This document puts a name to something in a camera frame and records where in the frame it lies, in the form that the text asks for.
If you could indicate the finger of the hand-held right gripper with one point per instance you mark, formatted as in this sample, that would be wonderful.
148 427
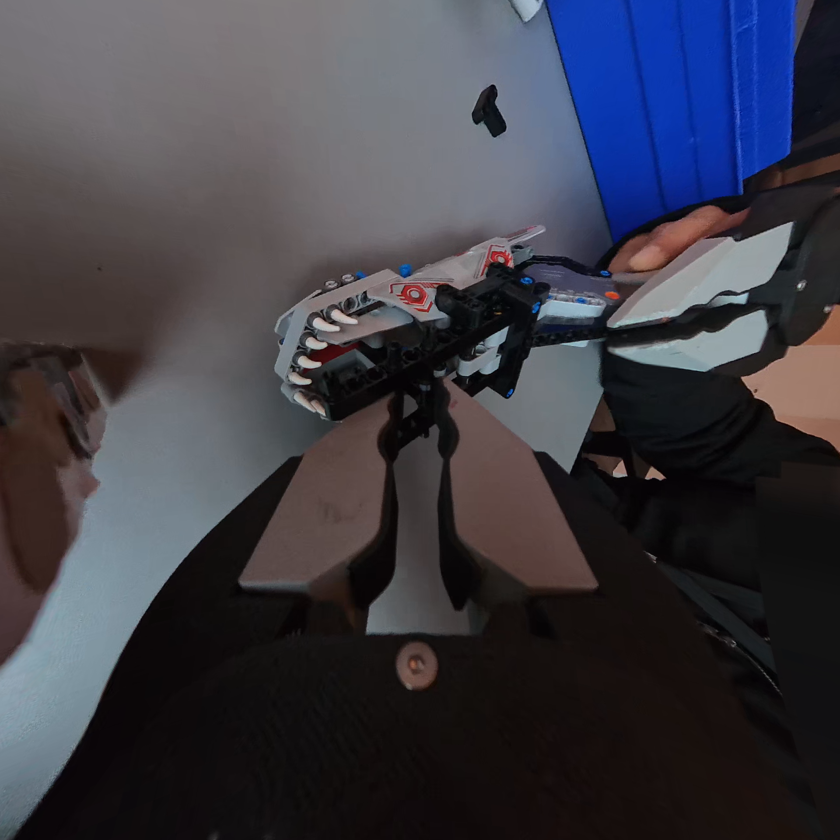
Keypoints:
709 348
709 275

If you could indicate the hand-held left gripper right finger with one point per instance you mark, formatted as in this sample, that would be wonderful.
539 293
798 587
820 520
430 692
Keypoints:
518 518

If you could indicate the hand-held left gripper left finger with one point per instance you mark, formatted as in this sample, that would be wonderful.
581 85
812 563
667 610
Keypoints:
315 518

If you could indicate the blue plastic bin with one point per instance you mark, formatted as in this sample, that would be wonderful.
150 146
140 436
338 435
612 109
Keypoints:
669 98

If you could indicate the person's right forearm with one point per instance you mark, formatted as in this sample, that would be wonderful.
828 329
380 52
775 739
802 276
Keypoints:
689 420

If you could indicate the black lego angle connector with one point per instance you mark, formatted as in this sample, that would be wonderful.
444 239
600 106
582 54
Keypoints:
489 110

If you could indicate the person's right hand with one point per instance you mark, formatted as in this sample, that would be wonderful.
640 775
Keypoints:
656 246

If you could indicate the open cardboard box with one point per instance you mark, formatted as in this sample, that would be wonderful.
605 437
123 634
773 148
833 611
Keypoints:
39 459

